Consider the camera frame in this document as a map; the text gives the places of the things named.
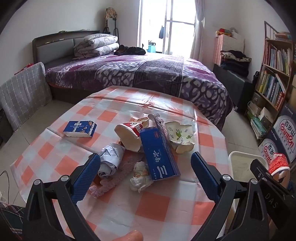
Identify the leaf print paper cup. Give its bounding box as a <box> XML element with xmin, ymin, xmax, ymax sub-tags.
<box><xmin>165</xmin><ymin>120</ymin><xmax>196</xmax><ymax>154</ymax></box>

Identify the purple patterned bedspread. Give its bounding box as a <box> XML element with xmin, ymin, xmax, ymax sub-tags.
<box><xmin>45</xmin><ymin>54</ymin><xmax>234</xmax><ymax>130</ymax></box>

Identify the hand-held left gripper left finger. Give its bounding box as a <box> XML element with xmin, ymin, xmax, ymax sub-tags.
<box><xmin>22</xmin><ymin>153</ymin><xmax>102</xmax><ymax>241</ymax></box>

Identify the blue toothpaste box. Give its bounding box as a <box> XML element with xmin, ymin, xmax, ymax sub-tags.
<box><xmin>139</xmin><ymin>115</ymin><xmax>181</xmax><ymax>181</ymax></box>

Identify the dark bed headboard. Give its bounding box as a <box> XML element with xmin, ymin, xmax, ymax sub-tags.
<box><xmin>32</xmin><ymin>30</ymin><xmax>101</xmax><ymax>70</ymax></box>

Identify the crumpled white grey paper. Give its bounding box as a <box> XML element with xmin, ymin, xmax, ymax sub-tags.
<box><xmin>97</xmin><ymin>143</ymin><xmax>126</xmax><ymax>179</ymax></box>

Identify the pink storage box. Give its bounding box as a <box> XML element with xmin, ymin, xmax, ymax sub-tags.
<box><xmin>214</xmin><ymin>32</ymin><xmax>245</xmax><ymax>66</ymax></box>

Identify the glass balcony door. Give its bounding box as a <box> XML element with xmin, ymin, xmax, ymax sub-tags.
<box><xmin>139</xmin><ymin>0</ymin><xmax>197</xmax><ymax>57</ymax></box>

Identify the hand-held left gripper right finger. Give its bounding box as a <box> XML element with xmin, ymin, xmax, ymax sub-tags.
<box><xmin>190</xmin><ymin>152</ymin><xmax>271</xmax><ymax>241</ymax></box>

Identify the pink knitted strip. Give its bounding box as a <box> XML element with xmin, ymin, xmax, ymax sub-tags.
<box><xmin>89</xmin><ymin>152</ymin><xmax>145</xmax><ymax>198</ymax></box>

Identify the grey storage box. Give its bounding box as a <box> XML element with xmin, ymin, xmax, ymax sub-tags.
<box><xmin>252</xmin><ymin>93</ymin><xmax>264</xmax><ymax>106</ymax></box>

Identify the row of colourful books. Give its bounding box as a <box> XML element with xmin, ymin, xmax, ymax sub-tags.
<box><xmin>262</xmin><ymin>42</ymin><xmax>292</xmax><ymax>75</ymax></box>
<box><xmin>256</xmin><ymin>70</ymin><xmax>286</xmax><ymax>109</ymax></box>

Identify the hanging dark garment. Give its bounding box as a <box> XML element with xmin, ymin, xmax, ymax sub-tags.
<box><xmin>158</xmin><ymin>25</ymin><xmax>169</xmax><ymax>39</ymax></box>

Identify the stack of folded clothes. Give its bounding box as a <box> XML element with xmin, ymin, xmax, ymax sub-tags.
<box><xmin>220</xmin><ymin>50</ymin><xmax>252</xmax><ymax>77</ymax></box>

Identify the person's plaid clothing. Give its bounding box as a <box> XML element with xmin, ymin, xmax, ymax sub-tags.
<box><xmin>0</xmin><ymin>202</ymin><xmax>25</xmax><ymax>241</ymax></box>

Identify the red white knitted item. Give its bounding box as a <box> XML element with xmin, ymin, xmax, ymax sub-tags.
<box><xmin>268</xmin><ymin>153</ymin><xmax>290</xmax><ymax>177</ymax></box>

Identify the dark clothes pile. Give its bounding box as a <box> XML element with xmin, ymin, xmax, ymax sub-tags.
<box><xmin>114</xmin><ymin>45</ymin><xmax>147</xmax><ymax>55</ymax></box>

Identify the white curtain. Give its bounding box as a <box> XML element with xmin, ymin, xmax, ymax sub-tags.
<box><xmin>190</xmin><ymin>0</ymin><xmax>205</xmax><ymax>61</ymax></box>

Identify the crumpled food wrapper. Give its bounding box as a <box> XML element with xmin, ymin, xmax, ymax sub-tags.
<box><xmin>129</xmin><ymin>161</ymin><xmax>154</xmax><ymax>193</ymax></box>

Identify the black coat rack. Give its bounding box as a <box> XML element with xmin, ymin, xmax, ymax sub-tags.
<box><xmin>103</xmin><ymin>20</ymin><xmax>119</xmax><ymax>36</ymax></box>

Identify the stack of teal booklets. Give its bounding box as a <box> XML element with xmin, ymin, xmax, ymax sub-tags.
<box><xmin>251</xmin><ymin>117</ymin><xmax>267</xmax><ymax>138</ymax></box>

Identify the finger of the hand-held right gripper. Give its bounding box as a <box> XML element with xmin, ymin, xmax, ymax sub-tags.
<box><xmin>250</xmin><ymin>159</ymin><xmax>292</xmax><ymax>198</ymax></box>

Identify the red yellow cloth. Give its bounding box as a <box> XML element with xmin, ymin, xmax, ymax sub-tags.
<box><xmin>216</xmin><ymin>28</ymin><xmax>232</xmax><ymax>37</ymax></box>

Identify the flat pile of books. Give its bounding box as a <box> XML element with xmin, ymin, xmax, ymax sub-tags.
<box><xmin>274</xmin><ymin>31</ymin><xmax>292</xmax><ymax>42</ymax></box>

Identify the folded white patterned quilt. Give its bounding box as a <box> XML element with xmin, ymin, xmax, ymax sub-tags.
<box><xmin>73</xmin><ymin>34</ymin><xmax>119</xmax><ymax>58</ymax></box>

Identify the plaid scarf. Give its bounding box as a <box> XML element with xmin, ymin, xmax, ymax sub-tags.
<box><xmin>105</xmin><ymin>8</ymin><xmax>118</xmax><ymax>21</ymax></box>

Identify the black cable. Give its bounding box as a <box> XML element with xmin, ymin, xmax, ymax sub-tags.
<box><xmin>0</xmin><ymin>170</ymin><xmax>11</xmax><ymax>202</ymax></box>

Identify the wooden bookshelf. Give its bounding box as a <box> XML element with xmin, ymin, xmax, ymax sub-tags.
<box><xmin>245</xmin><ymin>21</ymin><xmax>296</xmax><ymax>139</ymax></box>

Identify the white plastic bin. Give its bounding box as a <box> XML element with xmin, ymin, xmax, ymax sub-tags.
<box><xmin>225</xmin><ymin>151</ymin><xmax>270</xmax><ymax>239</ymax></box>

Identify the small blue snack box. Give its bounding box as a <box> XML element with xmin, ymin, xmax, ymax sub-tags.
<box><xmin>63</xmin><ymin>120</ymin><xmax>97</xmax><ymax>138</ymax></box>

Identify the grey checked cushion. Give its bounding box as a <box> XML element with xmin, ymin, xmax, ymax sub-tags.
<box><xmin>0</xmin><ymin>61</ymin><xmax>52</xmax><ymax>131</ymax></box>

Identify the orange white checked tablecloth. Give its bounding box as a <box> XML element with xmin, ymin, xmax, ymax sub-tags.
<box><xmin>10</xmin><ymin>85</ymin><xmax>234</xmax><ymax>241</ymax></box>

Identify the blue white water carton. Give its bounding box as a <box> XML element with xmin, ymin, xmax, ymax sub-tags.
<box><xmin>258</xmin><ymin>130</ymin><xmax>278</xmax><ymax>160</ymax></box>
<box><xmin>273</xmin><ymin>102</ymin><xmax>296</xmax><ymax>163</ymax></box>

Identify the red white noodle cup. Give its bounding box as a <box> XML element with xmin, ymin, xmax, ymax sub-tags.
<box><xmin>114</xmin><ymin>117</ymin><xmax>150</xmax><ymax>153</ymax></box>

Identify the white tissue box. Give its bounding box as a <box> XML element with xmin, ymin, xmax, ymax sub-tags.
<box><xmin>259</xmin><ymin>108</ymin><xmax>274</xmax><ymax>123</ymax></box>

